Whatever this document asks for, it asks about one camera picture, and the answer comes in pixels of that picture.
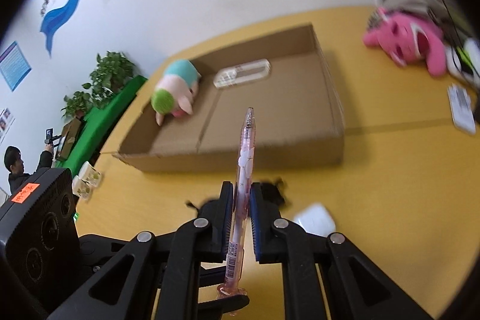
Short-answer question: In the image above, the pink transparent pen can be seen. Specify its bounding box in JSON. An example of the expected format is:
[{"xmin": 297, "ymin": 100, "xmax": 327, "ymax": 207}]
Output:
[{"xmin": 217, "ymin": 107, "xmax": 256, "ymax": 299}]

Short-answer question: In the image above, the white earbuds case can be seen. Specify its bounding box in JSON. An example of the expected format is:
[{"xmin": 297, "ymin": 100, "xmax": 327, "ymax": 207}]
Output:
[{"xmin": 294, "ymin": 203, "xmax": 336, "ymax": 237}]

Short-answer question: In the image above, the small yellow white box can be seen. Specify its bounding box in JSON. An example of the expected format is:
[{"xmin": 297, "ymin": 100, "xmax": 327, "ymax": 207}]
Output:
[{"xmin": 72, "ymin": 162, "xmax": 103, "ymax": 200}]

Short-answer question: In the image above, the person in black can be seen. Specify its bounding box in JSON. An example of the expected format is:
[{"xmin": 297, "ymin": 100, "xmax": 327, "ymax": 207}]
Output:
[{"xmin": 4, "ymin": 144, "xmax": 54, "ymax": 195}]

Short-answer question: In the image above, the green table cloth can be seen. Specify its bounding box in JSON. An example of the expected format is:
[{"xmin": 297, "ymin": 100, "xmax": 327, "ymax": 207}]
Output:
[{"xmin": 55, "ymin": 76, "xmax": 147, "ymax": 175}]

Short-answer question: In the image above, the brown cardboard box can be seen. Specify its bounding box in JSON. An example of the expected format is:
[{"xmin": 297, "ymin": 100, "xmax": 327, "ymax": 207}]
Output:
[{"xmin": 115, "ymin": 24, "xmax": 344, "ymax": 172}]

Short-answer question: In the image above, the pastel plush toy green hair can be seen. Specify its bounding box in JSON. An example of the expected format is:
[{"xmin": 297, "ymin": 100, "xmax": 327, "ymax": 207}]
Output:
[{"xmin": 151, "ymin": 59, "xmax": 201, "ymax": 126}]

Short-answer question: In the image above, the green potted plant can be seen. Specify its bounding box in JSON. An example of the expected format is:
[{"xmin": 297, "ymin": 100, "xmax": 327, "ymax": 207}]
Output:
[{"xmin": 61, "ymin": 51, "xmax": 136, "ymax": 118}]

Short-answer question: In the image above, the clear phone case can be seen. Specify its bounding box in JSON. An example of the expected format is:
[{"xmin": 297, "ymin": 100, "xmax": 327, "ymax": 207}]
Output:
[{"xmin": 213, "ymin": 58, "xmax": 271, "ymax": 89}]

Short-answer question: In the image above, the pink plush toy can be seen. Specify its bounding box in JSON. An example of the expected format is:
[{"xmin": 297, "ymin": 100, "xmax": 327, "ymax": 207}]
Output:
[{"xmin": 363, "ymin": 8, "xmax": 447, "ymax": 77}]

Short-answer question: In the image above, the grey patterned cloth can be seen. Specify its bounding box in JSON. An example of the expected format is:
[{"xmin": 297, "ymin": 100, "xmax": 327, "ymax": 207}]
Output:
[{"xmin": 381, "ymin": 0, "xmax": 448, "ymax": 20}]

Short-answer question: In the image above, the blue framed wall poster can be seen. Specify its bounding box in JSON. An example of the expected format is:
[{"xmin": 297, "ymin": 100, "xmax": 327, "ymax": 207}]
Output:
[{"xmin": 0, "ymin": 41, "xmax": 32, "ymax": 91}]

